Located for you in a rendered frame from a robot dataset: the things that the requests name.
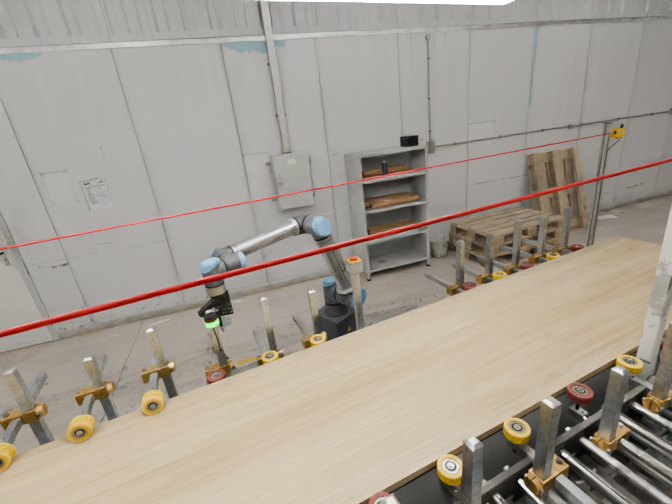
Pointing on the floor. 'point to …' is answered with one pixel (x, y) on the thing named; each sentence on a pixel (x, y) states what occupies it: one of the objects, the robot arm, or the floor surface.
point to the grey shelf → (394, 248)
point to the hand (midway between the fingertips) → (222, 329)
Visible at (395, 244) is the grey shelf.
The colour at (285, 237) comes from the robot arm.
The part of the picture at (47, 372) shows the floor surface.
